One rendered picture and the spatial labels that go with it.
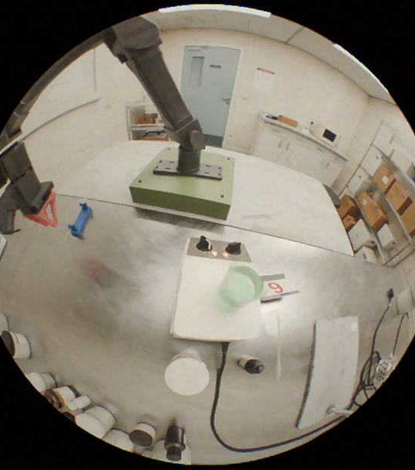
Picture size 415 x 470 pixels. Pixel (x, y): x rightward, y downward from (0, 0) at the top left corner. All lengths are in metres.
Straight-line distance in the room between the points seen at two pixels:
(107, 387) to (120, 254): 0.30
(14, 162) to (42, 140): 1.28
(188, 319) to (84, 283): 0.26
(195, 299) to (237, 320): 0.06
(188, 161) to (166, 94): 0.19
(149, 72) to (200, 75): 2.75
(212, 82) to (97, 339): 3.10
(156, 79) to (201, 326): 0.40
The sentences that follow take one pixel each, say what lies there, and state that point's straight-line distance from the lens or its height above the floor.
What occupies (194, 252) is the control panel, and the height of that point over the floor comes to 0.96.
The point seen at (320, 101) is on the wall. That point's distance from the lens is 3.33.
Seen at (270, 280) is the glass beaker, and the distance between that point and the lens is 0.18.
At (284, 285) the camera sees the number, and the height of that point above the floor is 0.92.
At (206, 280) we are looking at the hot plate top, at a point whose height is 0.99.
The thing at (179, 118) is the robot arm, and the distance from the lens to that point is 0.36.
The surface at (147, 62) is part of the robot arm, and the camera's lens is 0.32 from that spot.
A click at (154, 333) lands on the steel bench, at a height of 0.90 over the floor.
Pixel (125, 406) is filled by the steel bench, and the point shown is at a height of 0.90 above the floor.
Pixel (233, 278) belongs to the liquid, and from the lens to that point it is 0.19.
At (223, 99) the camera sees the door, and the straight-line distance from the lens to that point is 2.99.
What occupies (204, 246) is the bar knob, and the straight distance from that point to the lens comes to 0.29.
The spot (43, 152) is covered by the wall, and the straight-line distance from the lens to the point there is 1.61.
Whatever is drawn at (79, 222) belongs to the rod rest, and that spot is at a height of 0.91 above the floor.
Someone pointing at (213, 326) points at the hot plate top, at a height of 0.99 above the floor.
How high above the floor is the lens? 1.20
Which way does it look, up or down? 54 degrees down
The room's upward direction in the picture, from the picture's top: 11 degrees clockwise
